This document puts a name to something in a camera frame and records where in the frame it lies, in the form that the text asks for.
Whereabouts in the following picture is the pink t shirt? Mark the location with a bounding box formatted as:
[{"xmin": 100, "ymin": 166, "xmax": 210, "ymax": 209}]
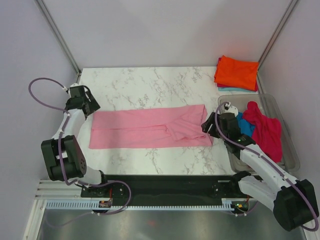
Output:
[{"xmin": 89, "ymin": 104, "xmax": 213, "ymax": 150}]

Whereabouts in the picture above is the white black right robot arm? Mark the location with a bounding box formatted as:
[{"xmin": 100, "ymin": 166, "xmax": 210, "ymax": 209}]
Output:
[{"xmin": 201, "ymin": 112, "xmax": 320, "ymax": 232}]

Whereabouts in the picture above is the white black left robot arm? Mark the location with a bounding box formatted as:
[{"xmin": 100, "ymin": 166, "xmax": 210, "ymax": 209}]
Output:
[{"xmin": 41, "ymin": 91, "xmax": 110, "ymax": 197}]

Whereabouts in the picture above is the blue crumpled t shirt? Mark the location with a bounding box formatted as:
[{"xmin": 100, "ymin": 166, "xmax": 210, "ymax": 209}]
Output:
[{"xmin": 236, "ymin": 112, "xmax": 255, "ymax": 137}]

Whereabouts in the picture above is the teal folded t shirt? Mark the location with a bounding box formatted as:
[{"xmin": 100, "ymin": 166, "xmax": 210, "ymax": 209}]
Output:
[{"xmin": 218, "ymin": 87, "xmax": 248, "ymax": 92}]

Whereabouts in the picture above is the crimson crumpled t shirt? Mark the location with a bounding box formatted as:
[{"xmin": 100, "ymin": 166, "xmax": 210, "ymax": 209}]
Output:
[{"xmin": 243, "ymin": 101, "xmax": 283, "ymax": 163}]

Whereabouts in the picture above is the orange folded t shirt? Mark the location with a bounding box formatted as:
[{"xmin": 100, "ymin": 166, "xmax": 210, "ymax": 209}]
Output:
[{"xmin": 213, "ymin": 55, "xmax": 260, "ymax": 92}]

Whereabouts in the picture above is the clear plastic bin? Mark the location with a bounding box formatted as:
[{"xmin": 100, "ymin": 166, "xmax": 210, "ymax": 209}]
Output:
[{"xmin": 217, "ymin": 93, "xmax": 300, "ymax": 173}]

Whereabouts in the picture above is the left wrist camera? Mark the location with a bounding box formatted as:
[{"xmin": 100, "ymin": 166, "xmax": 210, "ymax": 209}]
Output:
[{"xmin": 68, "ymin": 84, "xmax": 89, "ymax": 98}]

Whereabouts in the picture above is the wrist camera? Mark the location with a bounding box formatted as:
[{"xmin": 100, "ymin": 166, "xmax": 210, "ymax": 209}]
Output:
[
  {"xmin": 223, "ymin": 102, "xmax": 239, "ymax": 117},
  {"xmin": 68, "ymin": 84, "xmax": 89, "ymax": 98}
]

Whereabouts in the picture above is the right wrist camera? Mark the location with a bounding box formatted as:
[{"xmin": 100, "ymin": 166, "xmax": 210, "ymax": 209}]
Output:
[{"xmin": 223, "ymin": 102, "xmax": 239, "ymax": 117}]

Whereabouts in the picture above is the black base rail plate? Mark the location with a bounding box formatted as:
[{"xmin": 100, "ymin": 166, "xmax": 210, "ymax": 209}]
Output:
[{"xmin": 81, "ymin": 173, "xmax": 247, "ymax": 206}]

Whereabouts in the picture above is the aluminium front frame rail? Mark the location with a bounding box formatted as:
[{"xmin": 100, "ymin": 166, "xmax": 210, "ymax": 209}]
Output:
[{"xmin": 35, "ymin": 180, "xmax": 82, "ymax": 200}]

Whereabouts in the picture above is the left aluminium frame post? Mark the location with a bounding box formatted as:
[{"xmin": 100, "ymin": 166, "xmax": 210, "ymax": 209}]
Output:
[{"xmin": 34, "ymin": 0, "xmax": 82, "ymax": 77}]

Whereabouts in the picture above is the aluminium frame post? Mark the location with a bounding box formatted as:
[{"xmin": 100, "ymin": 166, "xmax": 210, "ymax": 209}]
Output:
[
  {"xmin": 34, "ymin": 0, "xmax": 82, "ymax": 77},
  {"xmin": 258, "ymin": 0, "xmax": 300, "ymax": 70}
]

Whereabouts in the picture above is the white slotted cable duct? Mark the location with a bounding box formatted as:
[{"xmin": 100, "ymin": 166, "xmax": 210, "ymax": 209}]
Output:
[{"xmin": 45, "ymin": 198, "xmax": 237, "ymax": 211}]

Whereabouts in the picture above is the right aluminium frame post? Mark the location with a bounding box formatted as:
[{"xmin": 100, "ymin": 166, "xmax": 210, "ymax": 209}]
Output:
[{"xmin": 258, "ymin": 0, "xmax": 300, "ymax": 70}]

